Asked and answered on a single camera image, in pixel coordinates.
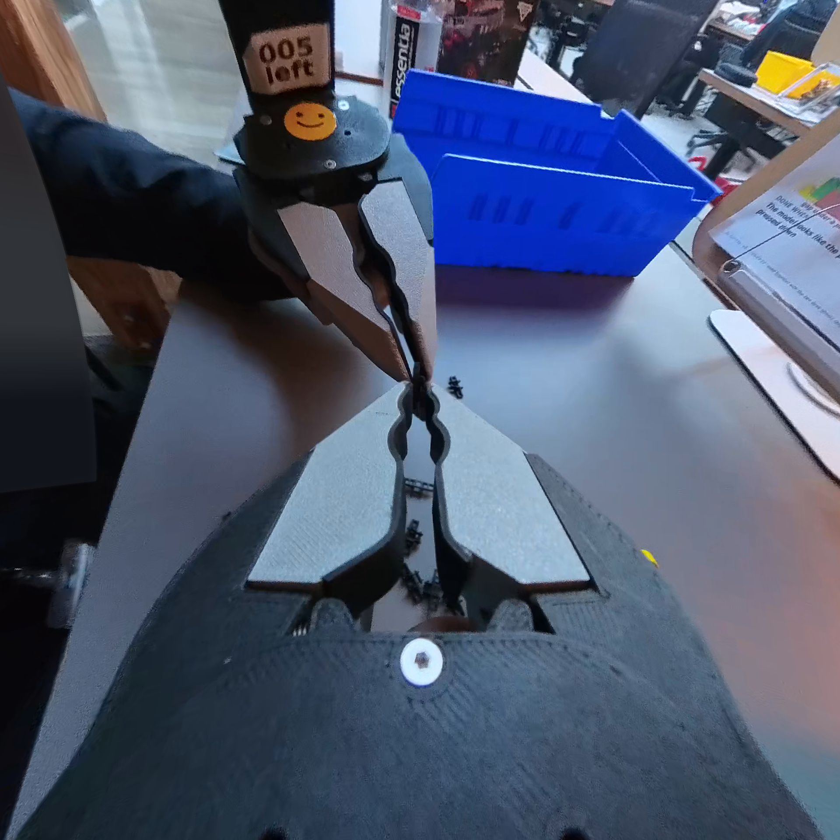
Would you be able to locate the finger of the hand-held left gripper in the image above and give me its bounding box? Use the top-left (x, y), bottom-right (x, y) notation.
top-left (358, 179), bottom-right (439, 383)
top-left (277, 200), bottom-right (417, 385)

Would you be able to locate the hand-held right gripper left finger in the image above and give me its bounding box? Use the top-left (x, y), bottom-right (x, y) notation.
top-left (246, 382), bottom-right (412, 616)

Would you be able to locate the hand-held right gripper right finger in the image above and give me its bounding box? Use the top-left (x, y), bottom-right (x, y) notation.
top-left (425, 386), bottom-right (593, 630)

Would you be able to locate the person's left forearm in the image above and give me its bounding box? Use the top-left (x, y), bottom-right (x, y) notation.
top-left (10, 88), bottom-right (309, 304)

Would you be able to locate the dark red lego box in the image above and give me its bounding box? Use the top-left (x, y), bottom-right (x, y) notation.
top-left (435, 0), bottom-right (540, 88)

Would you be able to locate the person's left hand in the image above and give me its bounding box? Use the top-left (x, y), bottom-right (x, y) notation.
top-left (358, 249), bottom-right (396, 315)

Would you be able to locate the blue plastic bin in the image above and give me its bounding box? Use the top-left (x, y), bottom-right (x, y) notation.
top-left (391, 67), bottom-right (724, 278)

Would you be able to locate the black label water bottle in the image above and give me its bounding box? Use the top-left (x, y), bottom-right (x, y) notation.
top-left (378, 0), bottom-right (422, 120)

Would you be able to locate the grey metal chair part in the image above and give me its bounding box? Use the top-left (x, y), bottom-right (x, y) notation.
top-left (0, 540), bottom-right (94, 632)

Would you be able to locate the black office chair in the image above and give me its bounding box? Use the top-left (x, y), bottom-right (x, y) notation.
top-left (742, 0), bottom-right (824, 67)
top-left (570, 0), bottom-right (721, 120)

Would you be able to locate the white flat stand base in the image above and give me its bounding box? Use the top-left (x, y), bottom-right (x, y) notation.
top-left (707, 308), bottom-right (840, 481)

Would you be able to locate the wooden desk with black legs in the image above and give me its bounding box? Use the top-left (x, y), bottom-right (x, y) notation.
top-left (697, 66), bottom-right (840, 142)

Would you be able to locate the printed instruction sheet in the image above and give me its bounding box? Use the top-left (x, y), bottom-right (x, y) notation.
top-left (710, 172), bottom-right (840, 349)

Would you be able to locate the yellow bin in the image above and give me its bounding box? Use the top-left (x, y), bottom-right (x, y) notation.
top-left (753, 50), bottom-right (816, 94)

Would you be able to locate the clear plastic box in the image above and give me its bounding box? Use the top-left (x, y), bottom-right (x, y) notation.
top-left (783, 61), bottom-right (840, 109)

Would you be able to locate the short black lego track chain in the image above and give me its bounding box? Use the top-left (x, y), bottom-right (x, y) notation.
top-left (399, 563), bottom-right (448, 606)

